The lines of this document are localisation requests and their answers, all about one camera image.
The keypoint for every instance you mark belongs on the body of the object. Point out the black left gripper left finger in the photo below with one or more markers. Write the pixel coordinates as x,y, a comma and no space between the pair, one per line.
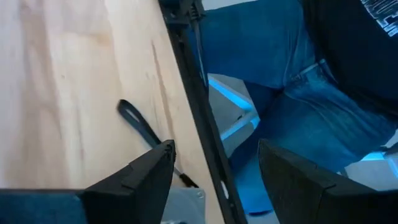
77,208

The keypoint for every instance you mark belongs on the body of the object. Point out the person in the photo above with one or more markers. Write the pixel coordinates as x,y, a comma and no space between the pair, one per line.
311,124

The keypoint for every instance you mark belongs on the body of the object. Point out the black tape measure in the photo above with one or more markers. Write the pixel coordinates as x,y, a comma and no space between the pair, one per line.
186,205

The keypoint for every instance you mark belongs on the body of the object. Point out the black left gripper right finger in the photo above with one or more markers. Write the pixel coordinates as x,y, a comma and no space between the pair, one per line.
326,205

